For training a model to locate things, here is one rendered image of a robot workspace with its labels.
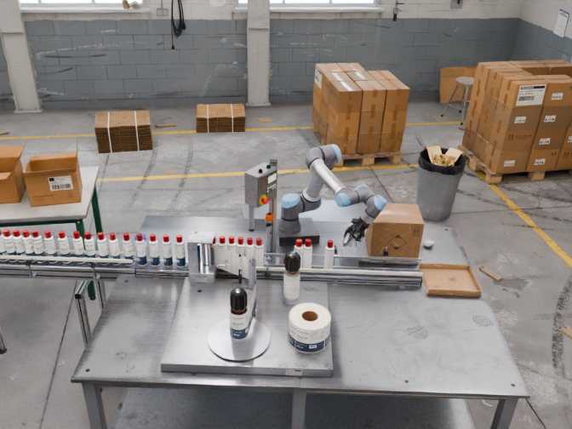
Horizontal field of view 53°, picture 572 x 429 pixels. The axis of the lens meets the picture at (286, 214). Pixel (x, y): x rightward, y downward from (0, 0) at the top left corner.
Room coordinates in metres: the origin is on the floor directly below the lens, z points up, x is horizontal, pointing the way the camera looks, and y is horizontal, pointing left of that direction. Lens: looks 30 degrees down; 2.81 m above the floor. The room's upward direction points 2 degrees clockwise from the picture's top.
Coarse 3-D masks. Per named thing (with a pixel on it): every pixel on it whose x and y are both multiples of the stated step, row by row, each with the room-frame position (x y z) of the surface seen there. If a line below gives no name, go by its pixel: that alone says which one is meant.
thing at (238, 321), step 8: (240, 288) 2.13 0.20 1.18; (232, 296) 2.08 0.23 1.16; (240, 296) 2.08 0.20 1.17; (232, 304) 2.08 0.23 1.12; (240, 304) 2.07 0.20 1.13; (232, 312) 2.11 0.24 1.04; (240, 312) 2.08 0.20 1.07; (232, 320) 2.07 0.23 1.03; (240, 320) 2.06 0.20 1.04; (232, 328) 2.07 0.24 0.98; (240, 328) 2.06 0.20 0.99; (232, 336) 2.07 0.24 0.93; (240, 336) 2.06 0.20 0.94; (248, 336) 2.11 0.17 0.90
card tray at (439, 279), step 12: (420, 264) 2.83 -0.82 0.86; (432, 264) 2.83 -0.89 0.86; (444, 264) 2.83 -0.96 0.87; (456, 264) 2.83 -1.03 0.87; (432, 276) 2.75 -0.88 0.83; (444, 276) 2.75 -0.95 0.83; (456, 276) 2.76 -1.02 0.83; (468, 276) 2.76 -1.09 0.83; (432, 288) 2.63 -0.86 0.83; (444, 288) 2.64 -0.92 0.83; (456, 288) 2.64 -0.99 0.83; (468, 288) 2.64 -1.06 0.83
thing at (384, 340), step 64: (448, 256) 2.97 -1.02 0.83; (128, 320) 2.27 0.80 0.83; (384, 320) 2.34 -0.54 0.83; (448, 320) 2.36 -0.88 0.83; (128, 384) 1.86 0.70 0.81; (192, 384) 1.86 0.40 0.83; (256, 384) 1.87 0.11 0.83; (320, 384) 1.88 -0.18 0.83; (384, 384) 1.89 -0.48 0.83; (448, 384) 1.90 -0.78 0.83; (512, 384) 1.92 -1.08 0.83
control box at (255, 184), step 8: (256, 168) 2.81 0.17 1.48; (264, 168) 2.81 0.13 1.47; (272, 168) 2.81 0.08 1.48; (248, 176) 2.73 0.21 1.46; (256, 176) 2.70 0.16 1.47; (264, 176) 2.73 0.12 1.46; (248, 184) 2.73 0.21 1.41; (256, 184) 2.70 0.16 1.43; (264, 184) 2.73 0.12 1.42; (248, 192) 2.73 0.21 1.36; (256, 192) 2.70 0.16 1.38; (264, 192) 2.73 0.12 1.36; (272, 192) 2.80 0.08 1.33; (248, 200) 2.73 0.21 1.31; (256, 200) 2.70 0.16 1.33
